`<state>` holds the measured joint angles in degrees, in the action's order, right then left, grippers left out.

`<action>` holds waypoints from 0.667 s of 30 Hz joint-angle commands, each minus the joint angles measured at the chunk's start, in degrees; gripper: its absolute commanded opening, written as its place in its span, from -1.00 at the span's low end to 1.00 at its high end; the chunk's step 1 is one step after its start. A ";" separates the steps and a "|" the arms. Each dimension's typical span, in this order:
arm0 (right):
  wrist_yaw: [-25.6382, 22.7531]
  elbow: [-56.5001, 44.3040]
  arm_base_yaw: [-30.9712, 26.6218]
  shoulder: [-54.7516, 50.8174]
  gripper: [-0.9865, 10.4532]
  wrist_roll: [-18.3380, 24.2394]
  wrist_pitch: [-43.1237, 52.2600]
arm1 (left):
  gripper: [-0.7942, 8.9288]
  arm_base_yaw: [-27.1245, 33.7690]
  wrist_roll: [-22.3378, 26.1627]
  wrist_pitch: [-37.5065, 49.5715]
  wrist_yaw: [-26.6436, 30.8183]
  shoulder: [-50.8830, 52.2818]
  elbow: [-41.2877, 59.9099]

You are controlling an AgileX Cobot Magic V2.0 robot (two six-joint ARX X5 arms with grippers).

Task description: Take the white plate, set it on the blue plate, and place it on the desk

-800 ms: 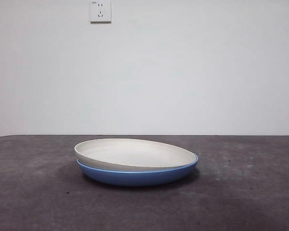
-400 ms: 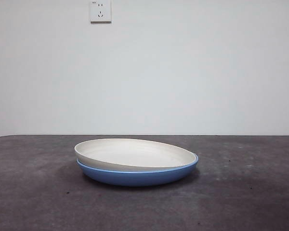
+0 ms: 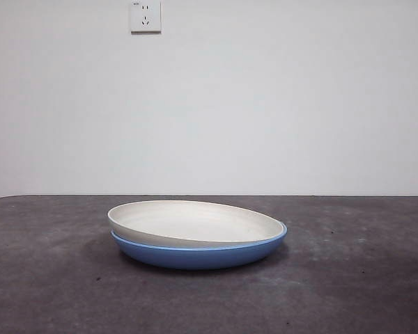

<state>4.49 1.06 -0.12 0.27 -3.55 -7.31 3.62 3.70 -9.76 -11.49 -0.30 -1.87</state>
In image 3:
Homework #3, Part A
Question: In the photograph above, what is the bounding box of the white wall socket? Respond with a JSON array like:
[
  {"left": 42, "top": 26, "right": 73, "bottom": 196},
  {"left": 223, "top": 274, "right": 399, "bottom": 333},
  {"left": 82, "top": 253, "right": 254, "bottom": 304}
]
[{"left": 130, "top": 0, "right": 162, "bottom": 35}]

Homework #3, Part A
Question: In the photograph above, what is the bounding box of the white round plate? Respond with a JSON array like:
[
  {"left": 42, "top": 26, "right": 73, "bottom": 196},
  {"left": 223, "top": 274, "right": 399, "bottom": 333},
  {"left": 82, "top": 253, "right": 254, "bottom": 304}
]
[{"left": 107, "top": 200, "right": 286, "bottom": 248}]

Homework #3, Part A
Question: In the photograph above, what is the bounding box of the blue round plate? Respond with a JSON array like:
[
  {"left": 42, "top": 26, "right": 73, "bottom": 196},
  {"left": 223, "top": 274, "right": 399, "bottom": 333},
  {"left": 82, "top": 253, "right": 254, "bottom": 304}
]
[{"left": 110, "top": 222, "right": 288, "bottom": 271}]

